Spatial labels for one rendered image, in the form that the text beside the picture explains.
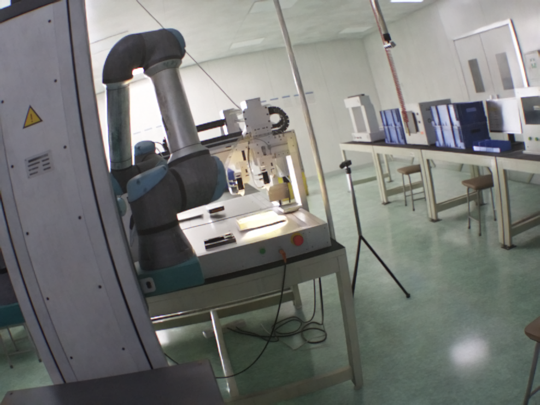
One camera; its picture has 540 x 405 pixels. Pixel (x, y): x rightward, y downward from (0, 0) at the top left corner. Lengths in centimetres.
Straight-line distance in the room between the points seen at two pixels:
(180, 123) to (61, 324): 62
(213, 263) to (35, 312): 99
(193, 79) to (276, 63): 168
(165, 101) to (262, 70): 827
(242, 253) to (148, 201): 83
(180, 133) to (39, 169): 42
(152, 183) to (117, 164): 23
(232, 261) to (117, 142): 80
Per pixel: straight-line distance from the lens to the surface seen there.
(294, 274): 193
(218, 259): 192
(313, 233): 196
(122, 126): 133
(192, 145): 125
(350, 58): 1005
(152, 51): 130
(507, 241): 381
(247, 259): 193
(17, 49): 114
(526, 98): 355
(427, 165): 482
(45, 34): 113
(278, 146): 222
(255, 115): 221
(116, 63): 128
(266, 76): 951
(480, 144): 414
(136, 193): 117
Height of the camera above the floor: 129
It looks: 10 degrees down
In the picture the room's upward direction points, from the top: 13 degrees counter-clockwise
